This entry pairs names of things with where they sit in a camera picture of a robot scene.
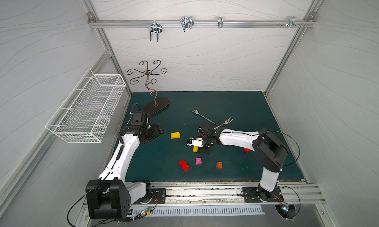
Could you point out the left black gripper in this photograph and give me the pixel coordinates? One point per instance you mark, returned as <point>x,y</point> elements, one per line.
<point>157,129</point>

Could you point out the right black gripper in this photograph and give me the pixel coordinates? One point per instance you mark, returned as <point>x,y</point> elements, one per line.
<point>206,142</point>

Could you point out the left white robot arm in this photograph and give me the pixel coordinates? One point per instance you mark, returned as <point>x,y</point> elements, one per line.
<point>108,197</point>

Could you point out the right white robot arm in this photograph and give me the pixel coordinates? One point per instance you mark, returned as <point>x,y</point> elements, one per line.
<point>270,151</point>

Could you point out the silver metal fork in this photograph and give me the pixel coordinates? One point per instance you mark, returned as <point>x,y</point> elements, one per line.
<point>229,120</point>

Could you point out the pink brick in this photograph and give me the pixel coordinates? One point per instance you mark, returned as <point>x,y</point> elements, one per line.
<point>198,161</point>

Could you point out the silver metal spoon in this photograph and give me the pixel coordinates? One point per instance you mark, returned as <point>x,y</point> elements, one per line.
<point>197,113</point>

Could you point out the orange brick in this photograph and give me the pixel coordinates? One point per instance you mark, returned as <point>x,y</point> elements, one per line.
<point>219,165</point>

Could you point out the brown metal hook stand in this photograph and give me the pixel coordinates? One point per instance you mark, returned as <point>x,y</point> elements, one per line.
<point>159,103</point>

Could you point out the long red brick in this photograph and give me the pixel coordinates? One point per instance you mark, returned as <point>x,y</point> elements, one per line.
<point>184,165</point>

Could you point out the green table mat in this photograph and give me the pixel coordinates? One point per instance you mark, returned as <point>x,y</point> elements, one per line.
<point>158,160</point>

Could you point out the white vent strip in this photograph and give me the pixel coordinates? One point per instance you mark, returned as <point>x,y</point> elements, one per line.
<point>211,210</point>

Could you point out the metal hook clamp left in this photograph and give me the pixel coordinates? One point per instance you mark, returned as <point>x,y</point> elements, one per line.
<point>156,29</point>

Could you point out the metal hook clamp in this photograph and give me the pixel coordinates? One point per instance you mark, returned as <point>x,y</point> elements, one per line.
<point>156,29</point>
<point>187,23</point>

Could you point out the metal hook clamp centre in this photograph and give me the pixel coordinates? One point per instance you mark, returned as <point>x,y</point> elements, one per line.
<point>187,23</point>

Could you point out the small metal clip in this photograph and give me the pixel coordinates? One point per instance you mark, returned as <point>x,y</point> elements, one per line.
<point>220,22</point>

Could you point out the white wire basket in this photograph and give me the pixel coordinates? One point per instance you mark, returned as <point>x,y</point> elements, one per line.
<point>85,114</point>

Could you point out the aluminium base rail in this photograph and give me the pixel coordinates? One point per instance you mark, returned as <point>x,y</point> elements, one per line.
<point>232,193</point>

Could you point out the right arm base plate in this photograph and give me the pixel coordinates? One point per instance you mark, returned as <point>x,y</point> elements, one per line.
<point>251,194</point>

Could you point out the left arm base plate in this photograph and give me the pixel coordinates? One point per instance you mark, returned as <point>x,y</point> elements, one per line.
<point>158,195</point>

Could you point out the aluminium crossbar rail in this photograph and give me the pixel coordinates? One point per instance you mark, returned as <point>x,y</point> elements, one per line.
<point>209,24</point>

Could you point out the metal bracket right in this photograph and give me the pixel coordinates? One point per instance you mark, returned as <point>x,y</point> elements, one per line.
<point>292,23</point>

